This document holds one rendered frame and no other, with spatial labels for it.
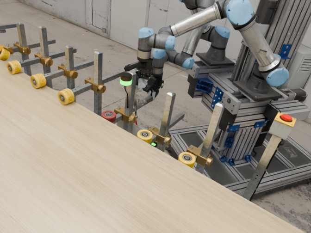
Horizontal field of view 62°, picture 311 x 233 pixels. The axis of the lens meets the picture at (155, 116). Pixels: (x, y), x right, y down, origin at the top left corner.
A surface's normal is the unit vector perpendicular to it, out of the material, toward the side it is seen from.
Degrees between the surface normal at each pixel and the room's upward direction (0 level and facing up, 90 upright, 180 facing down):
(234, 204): 0
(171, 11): 90
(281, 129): 90
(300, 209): 0
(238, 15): 84
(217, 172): 0
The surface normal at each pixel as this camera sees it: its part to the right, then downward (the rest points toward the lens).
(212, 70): 0.37, 0.56
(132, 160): 0.13, -0.82
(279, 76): 0.04, 0.64
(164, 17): -0.61, 0.37
